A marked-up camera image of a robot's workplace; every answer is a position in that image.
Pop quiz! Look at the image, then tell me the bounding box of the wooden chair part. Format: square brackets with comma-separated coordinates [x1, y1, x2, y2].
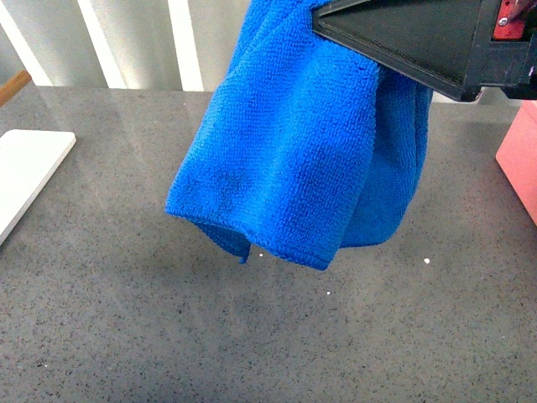
[0, 71, 32, 107]

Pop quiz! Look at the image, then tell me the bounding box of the white pleated curtain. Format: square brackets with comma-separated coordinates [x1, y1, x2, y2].
[0, 0, 537, 106]

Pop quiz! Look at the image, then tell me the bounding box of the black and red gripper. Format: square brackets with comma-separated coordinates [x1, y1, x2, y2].
[312, 1, 536, 102]

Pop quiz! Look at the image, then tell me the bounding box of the blue microfiber cloth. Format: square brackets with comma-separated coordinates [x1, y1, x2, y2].
[165, 1, 432, 270]

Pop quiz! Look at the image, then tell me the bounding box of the white rectangular tray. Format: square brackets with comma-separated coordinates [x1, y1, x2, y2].
[1, 129, 76, 241]

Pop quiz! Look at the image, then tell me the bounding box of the pink storage box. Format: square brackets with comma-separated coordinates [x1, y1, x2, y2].
[496, 101, 537, 223]

